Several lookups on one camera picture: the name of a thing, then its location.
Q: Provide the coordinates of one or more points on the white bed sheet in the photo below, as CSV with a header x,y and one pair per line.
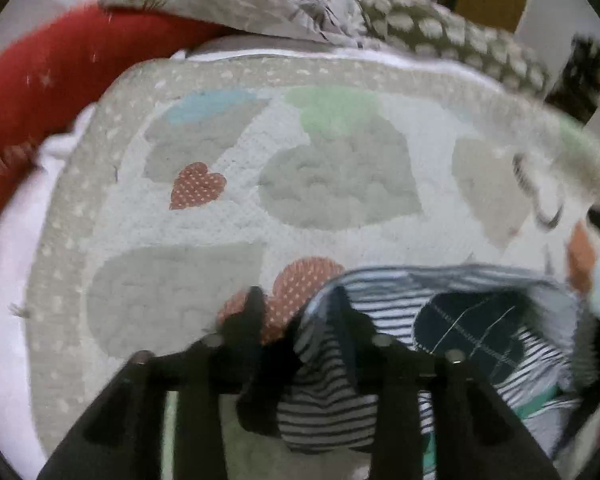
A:
x,y
10,285

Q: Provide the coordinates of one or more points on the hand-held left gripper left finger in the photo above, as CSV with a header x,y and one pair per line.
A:
x,y
252,317

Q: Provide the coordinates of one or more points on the red blanket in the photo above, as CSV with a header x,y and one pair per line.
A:
x,y
55,90

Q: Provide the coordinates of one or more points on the olive dotted pillow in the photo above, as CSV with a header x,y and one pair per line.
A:
x,y
450,35

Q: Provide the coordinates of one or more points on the heart print quilted blanket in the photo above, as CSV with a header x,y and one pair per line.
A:
x,y
330,180

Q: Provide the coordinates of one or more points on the striped pants with dark patch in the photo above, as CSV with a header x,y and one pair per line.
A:
x,y
440,330

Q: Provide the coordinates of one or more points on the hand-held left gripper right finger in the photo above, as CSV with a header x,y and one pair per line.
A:
x,y
352,332

